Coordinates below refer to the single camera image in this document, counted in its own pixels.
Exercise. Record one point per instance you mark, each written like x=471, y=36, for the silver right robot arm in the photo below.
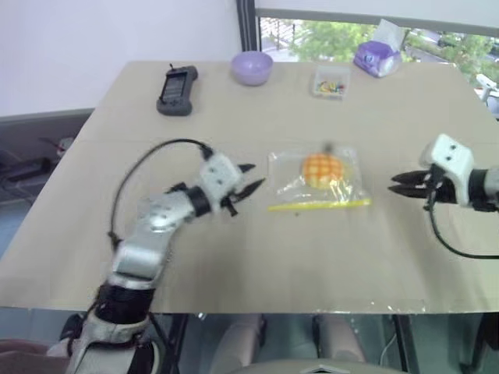
x=487, y=183

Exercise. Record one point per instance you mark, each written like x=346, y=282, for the clear box of colourful pins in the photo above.
x=329, y=83

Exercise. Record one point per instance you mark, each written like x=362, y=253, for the dark equipment on floor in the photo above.
x=27, y=167

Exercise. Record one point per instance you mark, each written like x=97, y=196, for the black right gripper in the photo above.
x=444, y=191

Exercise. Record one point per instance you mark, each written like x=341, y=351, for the black metal table leg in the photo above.
x=171, y=343
x=405, y=343

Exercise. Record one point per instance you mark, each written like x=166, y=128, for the dark window frame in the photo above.
x=351, y=8

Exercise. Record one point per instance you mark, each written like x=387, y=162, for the purple bowl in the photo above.
x=251, y=68

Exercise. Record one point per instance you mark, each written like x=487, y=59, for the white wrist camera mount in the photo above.
x=448, y=156
x=220, y=175

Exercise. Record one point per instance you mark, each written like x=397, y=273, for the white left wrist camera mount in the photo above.
x=220, y=175

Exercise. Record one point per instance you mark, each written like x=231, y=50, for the clear zip bag yellow seal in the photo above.
x=286, y=173

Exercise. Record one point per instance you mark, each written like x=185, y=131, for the purple tissue pack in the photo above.
x=374, y=58

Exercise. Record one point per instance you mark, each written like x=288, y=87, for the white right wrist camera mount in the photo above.
x=448, y=156

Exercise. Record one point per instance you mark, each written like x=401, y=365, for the grey rounded robot leg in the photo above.
x=337, y=339
x=241, y=339

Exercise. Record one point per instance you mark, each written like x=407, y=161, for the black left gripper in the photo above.
x=235, y=197

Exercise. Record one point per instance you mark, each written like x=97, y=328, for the dark grey handheld controller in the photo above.
x=175, y=93

